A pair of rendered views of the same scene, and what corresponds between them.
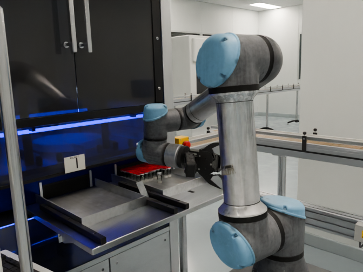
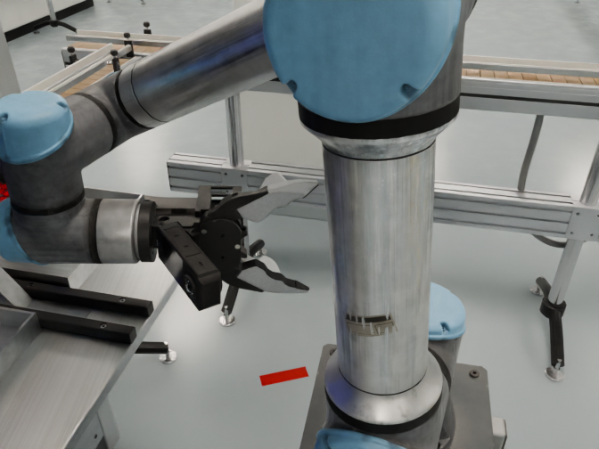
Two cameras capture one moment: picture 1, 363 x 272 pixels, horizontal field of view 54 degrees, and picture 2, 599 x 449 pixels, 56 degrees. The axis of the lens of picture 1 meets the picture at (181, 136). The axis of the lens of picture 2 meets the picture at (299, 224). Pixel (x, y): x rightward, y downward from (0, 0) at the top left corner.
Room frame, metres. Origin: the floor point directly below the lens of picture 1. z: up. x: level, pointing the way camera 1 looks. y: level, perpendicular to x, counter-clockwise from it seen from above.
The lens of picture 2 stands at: (0.52, 0.13, 1.46)
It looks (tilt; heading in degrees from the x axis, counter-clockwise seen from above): 34 degrees down; 328
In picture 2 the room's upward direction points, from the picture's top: straight up
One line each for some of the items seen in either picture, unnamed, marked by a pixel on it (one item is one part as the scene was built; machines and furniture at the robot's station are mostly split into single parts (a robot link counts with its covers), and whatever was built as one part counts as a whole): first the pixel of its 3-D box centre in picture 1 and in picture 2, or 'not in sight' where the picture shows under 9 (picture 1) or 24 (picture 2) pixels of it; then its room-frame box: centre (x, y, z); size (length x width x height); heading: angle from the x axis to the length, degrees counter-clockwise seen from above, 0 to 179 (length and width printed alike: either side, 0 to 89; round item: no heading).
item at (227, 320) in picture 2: not in sight; (244, 271); (2.12, -0.61, 0.07); 0.50 x 0.08 x 0.14; 135
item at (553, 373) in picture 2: not in sight; (549, 315); (1.31, -1.43, 0.07); 0.50 x 0.08 x 0.14; 135
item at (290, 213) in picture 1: (279, 222); (410, 339); (0.87, -0.25, 0.96); 0.13 x 0.12 x 0.14; 126
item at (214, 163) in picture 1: (200, 159); (196, 228); (1.05, -0.06, 1.09); 0.12 x 0.09 x 0.08; 62
